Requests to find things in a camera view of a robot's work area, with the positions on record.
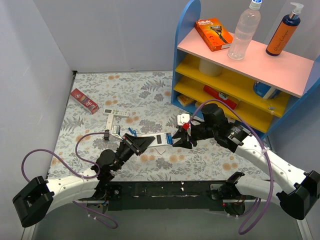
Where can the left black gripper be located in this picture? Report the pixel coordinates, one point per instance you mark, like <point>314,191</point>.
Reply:
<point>131,144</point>

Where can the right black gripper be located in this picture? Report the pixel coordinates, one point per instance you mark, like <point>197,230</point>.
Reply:
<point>191,135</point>

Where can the white red remote control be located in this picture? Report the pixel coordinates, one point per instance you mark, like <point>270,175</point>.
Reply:
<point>160,139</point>

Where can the white battery cover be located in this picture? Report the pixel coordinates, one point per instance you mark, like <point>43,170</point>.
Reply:
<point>160,150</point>

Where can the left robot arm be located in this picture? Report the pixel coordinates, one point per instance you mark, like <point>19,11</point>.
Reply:
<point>41,196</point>

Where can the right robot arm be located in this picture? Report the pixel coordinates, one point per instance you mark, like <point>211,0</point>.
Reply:
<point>293,189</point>

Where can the slim white black remote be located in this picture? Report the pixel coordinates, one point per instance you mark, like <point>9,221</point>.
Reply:
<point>108,127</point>

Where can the white air conditioner remote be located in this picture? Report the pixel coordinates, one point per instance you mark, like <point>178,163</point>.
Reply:
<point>116,113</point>

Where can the white soap bar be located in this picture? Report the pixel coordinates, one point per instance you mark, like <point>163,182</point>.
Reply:
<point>198,105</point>

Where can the floral table mat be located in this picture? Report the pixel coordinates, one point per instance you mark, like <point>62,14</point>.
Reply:
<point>147,95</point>

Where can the red box on shelf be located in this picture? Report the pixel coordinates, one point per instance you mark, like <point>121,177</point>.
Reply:
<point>231,101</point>

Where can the red toothpaste box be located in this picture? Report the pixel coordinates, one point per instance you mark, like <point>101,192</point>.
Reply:
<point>86,102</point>

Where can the white paper roll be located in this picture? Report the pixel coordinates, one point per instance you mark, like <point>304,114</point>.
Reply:
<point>209,68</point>

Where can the blue pink yellow shelf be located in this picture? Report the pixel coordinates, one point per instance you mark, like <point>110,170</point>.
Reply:
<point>296,76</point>

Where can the blue white container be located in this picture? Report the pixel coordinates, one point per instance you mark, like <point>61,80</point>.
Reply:
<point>265,91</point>

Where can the orange razor box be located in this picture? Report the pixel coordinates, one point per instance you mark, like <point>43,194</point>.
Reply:
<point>214,34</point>

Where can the clear plastic water bottle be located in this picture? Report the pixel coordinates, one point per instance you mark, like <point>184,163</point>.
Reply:
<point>245,30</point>

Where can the orange pump bottle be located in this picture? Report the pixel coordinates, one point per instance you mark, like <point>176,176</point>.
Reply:
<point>285,30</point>

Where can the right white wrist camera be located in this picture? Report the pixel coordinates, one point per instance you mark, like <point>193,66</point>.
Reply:
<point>183,120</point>

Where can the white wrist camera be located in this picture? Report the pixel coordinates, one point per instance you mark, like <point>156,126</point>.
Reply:
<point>116,131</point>
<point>183,120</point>

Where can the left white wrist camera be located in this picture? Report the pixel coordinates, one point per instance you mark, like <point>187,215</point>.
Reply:
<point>116,131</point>

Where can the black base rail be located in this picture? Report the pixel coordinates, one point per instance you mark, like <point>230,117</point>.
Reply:
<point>163,195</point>

